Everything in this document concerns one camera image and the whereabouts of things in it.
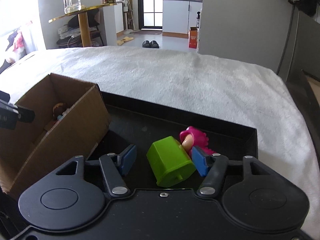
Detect white kitchen cabinet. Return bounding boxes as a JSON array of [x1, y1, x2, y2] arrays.
[[162, 0, 202, 38]]

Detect black slipper left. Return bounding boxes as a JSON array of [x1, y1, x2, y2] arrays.
[[142, 40, 152, 48]]

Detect round gold side table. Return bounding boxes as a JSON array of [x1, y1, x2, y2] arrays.
[[48, 3, 116, 47]]

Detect brown cardboard box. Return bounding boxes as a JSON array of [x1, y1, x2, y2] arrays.
[[1, 73, 111, 199]]

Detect black round stool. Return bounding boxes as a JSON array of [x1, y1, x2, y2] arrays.
[[56, 29, 104, 49]]

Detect black slipper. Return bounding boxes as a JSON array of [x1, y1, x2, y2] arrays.
[[150, 40, 159, 48], [142, 40, 152, 48]]

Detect green plastic block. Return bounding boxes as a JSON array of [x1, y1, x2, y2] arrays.
[[146, 136, 196, 187]]

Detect yellow slippers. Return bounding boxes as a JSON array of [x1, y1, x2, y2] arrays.
[[117, 36, 134, 46]]

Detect black tray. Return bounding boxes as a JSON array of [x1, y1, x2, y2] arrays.
[[86, 90, 258, 190]]

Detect pink bear toy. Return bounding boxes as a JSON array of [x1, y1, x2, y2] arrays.
[[180, 126, 216, 157]]

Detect black slipper right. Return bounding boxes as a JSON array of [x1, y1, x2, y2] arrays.
[[150, 40, 159, 48]]

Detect brown-haired doll figurine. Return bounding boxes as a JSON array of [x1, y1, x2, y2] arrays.
[[53, 102, 68, 121]]

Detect spray bottle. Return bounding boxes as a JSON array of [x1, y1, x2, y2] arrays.
[[196, 11, 201, 29]]

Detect white standing fan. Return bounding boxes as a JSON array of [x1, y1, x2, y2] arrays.
[[116, 0, 135, 34]]

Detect orange cardboard box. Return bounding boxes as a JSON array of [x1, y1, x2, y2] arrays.
[[188, 27, 198, 49]]

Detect white power strip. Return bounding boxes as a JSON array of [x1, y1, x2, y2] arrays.
[[57, 25, 81, 40]]

